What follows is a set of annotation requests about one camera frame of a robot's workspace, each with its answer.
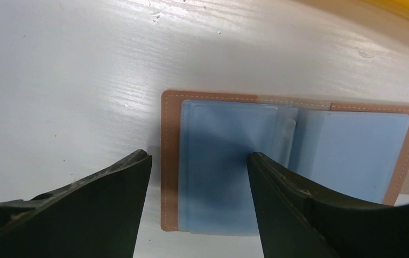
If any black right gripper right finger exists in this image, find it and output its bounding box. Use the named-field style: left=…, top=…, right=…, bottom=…
left=247, top=152, right=409, bottom=257

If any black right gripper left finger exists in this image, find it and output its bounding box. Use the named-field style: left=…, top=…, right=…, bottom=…
left=0, top=149, right=152, bottom=257

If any tan leather card holder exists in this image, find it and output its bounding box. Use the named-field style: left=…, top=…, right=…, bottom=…
left=160, top=90, right=409, bottom=236

